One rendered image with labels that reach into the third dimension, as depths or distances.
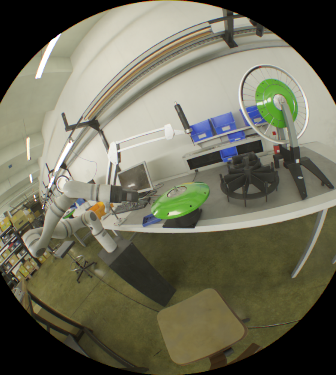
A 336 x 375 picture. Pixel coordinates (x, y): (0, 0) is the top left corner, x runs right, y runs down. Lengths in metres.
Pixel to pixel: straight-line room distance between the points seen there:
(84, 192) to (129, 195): 0.19
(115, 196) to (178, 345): 0.76
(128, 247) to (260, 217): 0.80
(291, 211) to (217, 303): 0.54
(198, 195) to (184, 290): 1.16
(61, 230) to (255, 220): 0.90
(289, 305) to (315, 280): 0.34
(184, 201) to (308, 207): 0.58
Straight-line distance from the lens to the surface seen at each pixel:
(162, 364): 1.49
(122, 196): 0.53
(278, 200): 0.71
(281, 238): 1.73
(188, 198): 0.55
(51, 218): 0.58
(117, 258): 0.90
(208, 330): 0.72
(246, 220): 0.61
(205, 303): 0.75
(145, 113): 1.67
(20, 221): 5.61
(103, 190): 0.53
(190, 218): 0.63
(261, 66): 0.96
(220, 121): 1.38
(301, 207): 0.68
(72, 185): 0.54
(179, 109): 0.79
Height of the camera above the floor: 1.33
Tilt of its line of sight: 19 degrees down
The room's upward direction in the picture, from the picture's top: 25 degrees counter-clockwise
